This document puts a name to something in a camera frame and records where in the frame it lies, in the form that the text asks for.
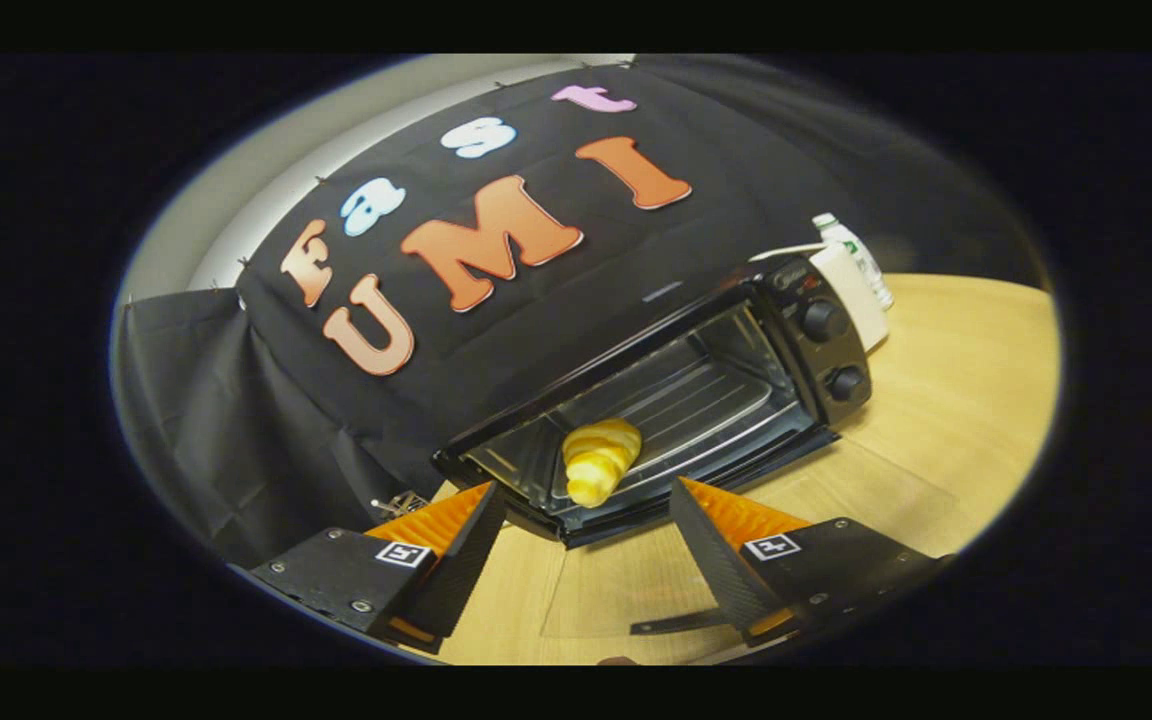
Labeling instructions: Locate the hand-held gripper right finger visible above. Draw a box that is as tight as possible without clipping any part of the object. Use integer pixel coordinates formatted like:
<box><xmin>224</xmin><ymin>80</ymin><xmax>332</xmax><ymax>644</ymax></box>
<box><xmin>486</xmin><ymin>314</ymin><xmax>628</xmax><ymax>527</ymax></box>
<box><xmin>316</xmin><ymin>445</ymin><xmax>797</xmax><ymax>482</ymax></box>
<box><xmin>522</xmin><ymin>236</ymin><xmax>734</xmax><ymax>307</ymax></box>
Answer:
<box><xmin>669</xmin><ymin>477</ymin><xmax>940</xmax><ymax>651</ymax></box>

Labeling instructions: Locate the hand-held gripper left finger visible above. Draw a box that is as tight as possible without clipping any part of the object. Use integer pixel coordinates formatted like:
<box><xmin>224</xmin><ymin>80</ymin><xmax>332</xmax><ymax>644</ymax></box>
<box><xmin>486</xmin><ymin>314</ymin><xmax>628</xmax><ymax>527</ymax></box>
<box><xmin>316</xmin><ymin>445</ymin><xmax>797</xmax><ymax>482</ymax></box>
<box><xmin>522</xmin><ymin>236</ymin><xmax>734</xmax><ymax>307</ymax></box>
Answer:
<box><xmin>244</xmin><ymin>480</ymin><xmax>506</xmax><ymax>654</ymax></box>

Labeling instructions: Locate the golden croissant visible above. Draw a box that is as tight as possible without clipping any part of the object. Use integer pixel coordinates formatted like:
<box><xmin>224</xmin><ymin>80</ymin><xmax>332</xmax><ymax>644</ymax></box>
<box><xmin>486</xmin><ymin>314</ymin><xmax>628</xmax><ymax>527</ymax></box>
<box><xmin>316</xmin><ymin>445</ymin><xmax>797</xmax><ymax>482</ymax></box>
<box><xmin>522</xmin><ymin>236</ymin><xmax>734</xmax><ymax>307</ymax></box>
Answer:
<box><xmin>562</xmin><ymin>418</ymin><xmax>643</xmax><ymax>509</ymax></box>

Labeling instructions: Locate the black toaster oven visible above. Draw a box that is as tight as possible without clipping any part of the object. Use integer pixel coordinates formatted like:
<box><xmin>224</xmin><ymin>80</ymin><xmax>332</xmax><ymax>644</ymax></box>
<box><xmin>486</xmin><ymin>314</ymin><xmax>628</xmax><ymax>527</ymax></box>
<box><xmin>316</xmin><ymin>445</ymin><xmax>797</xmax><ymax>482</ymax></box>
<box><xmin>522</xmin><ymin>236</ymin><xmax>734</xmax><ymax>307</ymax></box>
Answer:
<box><xmin>433</xmin><ymin>255</ymin><xmax>962</xmax><ymax>641</ymax></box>

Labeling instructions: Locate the white bread toaster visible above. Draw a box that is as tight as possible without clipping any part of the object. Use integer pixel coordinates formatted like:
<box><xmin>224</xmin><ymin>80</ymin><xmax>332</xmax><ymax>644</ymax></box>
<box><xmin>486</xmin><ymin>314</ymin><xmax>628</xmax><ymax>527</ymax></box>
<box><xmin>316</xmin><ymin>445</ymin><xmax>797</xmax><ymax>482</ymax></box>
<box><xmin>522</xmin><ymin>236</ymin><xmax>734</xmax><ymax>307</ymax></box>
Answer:
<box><xmin>751</xmin><ymin>240</ymin><xmax>890</xmax><ymax>353</ymax></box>

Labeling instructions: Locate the black backdrop cloth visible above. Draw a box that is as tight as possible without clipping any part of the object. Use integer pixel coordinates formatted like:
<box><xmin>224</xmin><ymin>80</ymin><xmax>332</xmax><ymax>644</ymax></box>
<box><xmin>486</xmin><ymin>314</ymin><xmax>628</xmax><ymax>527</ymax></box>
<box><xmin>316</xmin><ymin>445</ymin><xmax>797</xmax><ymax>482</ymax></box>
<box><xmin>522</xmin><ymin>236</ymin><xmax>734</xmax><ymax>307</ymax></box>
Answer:
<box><xmin>114</xmin><ymin>55</ymin><xmax>1047</xmax><ymax>571</ymax></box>

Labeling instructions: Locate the white bottle green label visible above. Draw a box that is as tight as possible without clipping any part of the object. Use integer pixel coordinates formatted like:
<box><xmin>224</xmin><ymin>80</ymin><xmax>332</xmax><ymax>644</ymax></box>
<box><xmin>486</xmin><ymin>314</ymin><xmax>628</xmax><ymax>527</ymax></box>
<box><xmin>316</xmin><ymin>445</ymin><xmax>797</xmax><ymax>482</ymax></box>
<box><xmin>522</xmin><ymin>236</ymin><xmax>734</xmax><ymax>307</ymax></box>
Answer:
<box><xmin>812</xmin><ymin>212</ymin><xmax>895</xmax><ymax>311</ymax></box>

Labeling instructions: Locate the wire mesh basket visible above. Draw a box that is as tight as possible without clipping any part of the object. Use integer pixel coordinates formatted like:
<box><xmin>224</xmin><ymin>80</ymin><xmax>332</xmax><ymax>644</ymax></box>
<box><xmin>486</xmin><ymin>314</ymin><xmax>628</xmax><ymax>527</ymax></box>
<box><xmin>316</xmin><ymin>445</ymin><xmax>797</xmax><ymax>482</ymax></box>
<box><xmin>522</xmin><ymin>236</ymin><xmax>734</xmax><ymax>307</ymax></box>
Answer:
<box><xmin>371</xmin><ymin>490</ymin><xmax>429</xmax><ymax>519</ymax></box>

